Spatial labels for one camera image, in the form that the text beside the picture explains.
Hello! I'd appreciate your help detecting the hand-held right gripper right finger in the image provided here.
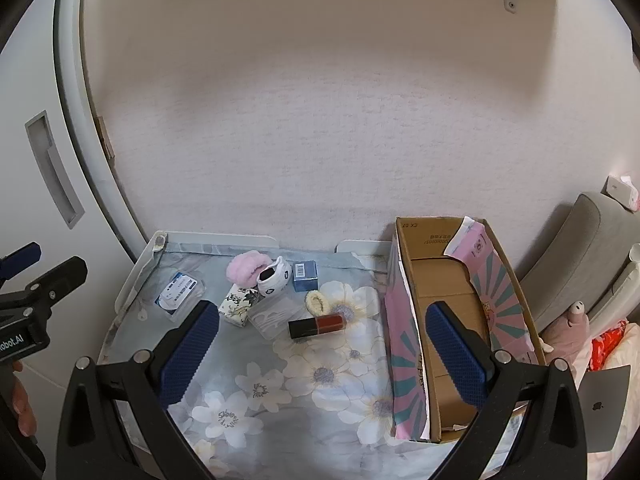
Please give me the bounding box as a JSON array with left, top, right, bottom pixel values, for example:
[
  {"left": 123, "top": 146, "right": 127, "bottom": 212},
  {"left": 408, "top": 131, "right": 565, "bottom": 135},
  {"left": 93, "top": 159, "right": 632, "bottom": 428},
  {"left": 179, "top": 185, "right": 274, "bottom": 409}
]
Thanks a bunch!
[{"left": 425, "top": 301, "right": 587, "bottom": 480}]

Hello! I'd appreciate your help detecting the white tissue box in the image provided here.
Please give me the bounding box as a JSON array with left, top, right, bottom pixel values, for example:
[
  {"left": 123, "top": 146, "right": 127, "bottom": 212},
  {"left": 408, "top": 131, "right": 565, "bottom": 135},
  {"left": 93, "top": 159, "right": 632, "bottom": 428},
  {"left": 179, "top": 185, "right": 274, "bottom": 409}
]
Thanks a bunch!
[{"left": 605, "top": 175, "right": 640, "bottom": 212}]

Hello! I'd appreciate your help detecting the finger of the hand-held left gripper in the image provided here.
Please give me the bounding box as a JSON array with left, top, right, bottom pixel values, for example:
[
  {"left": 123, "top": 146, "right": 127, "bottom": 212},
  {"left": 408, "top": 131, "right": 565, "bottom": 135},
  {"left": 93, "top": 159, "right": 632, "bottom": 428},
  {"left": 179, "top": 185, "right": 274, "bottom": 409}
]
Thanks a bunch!
[
  {"left": 0, "top": 242, "right": 42, "bottom": 282},
  {"left": 0, "top": 256, "right": 89, "bottom": 322}
]

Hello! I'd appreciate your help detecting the pink and white fuzzy sock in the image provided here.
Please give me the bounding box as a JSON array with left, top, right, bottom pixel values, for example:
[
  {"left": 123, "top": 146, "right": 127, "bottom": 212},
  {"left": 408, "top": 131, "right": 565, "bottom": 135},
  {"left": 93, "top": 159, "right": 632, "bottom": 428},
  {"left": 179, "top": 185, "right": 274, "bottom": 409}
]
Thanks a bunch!
[{"left": 226, "top": 254, "right": 293, "bottom": 297}]

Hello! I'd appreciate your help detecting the red cloth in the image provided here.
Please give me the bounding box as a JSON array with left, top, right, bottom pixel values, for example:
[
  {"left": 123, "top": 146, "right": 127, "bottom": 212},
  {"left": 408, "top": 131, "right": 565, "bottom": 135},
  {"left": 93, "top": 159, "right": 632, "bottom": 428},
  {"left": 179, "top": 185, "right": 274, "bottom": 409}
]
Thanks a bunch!
[{"left": 590, "top": 322, "right": 629, "bottom": 372}]

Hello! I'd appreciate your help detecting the floral tissue packet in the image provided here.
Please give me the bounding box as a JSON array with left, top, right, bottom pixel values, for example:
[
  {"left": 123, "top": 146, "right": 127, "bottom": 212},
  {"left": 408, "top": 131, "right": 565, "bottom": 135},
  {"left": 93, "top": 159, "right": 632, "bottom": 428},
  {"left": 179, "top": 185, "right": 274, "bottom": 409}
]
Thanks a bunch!
[{"left": 220, "top": 282, "right": 261, "bottom": 327}]

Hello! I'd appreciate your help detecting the white wardrobe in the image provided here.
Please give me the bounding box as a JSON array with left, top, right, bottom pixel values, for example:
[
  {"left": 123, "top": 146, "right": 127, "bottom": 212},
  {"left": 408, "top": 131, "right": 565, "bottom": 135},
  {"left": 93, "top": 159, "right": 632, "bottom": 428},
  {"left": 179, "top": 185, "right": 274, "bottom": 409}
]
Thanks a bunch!
[{"left": 0, "top": 0, "right": 151, "bottom": 386}]

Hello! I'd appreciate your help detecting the person's left hand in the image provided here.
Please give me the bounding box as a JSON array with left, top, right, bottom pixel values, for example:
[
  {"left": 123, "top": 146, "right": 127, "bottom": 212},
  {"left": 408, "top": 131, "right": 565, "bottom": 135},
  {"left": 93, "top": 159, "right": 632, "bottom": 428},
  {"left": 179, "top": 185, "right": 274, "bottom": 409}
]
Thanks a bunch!
[{"left": 11, "top": 360, "right": 39, "bottom": 437}]

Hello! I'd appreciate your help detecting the grey laptop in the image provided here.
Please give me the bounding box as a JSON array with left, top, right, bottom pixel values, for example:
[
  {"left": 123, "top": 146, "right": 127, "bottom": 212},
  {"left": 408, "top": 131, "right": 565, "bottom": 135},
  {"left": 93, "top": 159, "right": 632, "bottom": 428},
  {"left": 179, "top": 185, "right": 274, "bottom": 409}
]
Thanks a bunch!
[{"left": 575, "top": 365, "right": 632, "bottom": 456}]

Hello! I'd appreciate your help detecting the cream hair scrunchie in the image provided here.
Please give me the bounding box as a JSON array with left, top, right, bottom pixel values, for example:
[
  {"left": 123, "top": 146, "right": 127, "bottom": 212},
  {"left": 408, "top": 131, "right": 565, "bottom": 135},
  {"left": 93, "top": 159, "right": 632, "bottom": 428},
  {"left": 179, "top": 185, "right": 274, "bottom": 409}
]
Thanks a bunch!
[{"left": 305, "top": 290, "right": 330, "bottom": 317}]

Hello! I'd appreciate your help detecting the small blue box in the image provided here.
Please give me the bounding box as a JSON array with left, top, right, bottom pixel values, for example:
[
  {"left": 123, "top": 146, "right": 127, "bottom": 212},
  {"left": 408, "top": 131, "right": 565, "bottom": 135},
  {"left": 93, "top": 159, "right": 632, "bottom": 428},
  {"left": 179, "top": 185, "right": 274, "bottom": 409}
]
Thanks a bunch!
[{"left": 291, "top": 261, "right": 321, "bottom": 293}]

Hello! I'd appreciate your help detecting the patterned cardboard box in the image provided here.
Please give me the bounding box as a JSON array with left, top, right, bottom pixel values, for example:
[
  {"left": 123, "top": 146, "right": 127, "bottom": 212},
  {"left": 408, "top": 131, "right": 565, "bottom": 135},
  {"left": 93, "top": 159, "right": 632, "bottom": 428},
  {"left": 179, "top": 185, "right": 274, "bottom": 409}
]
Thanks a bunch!
[{"left": 384, "top": 216, "right": 547, "bottom": 445}]

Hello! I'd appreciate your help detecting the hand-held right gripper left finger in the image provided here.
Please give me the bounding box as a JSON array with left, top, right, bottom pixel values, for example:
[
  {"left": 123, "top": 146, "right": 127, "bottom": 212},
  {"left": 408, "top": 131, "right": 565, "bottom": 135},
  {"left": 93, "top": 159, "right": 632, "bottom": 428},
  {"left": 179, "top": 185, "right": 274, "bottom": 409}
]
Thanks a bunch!
[{"left": 57, "top": 300, "right": 221, "bottom": 480}]

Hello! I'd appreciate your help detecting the pink plush toy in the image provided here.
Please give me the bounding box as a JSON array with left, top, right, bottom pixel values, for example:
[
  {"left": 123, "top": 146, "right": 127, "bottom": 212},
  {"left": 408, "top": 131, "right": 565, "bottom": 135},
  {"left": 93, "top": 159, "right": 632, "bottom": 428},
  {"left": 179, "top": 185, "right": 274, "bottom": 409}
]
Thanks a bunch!
[{"left": 540, "top": 300, "right": 594, "bottom": 377}]

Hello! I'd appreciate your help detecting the grey padded headboard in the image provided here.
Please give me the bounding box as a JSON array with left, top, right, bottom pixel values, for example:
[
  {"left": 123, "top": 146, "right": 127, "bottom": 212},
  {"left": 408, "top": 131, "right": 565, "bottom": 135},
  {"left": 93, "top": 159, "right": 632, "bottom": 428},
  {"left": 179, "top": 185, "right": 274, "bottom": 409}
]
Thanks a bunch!
[{"left": 517, "top": 192, "right": 632, "bottom": 333}]

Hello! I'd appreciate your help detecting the blue and white mask packet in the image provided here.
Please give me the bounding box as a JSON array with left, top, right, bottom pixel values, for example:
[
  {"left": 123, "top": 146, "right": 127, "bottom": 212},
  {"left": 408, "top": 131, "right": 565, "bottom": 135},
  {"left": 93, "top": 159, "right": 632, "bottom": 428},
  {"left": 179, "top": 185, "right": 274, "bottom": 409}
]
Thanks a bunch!
[{"left": 154, "top": 270, "right": 208, "bottom": 322}]

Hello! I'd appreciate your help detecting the white guard rail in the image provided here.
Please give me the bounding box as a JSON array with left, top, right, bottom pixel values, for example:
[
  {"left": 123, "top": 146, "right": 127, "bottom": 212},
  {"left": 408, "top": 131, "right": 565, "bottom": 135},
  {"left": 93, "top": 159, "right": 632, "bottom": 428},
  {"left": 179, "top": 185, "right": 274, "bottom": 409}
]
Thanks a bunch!
[
  {"left": 114, "top": 231, "right": 279, "bottom": 328},
  {"left": 334, "top": 239, "right": 397, "bottom": 257}
]

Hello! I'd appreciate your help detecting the clear plastic packet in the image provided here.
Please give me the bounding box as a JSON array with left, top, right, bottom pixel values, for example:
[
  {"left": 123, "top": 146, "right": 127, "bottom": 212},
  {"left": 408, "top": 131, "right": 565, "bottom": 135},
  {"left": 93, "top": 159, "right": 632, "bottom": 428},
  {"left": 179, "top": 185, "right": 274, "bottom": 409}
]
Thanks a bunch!
[{"left": 247, "top": 294, "right": 301, "bottom": 343}]

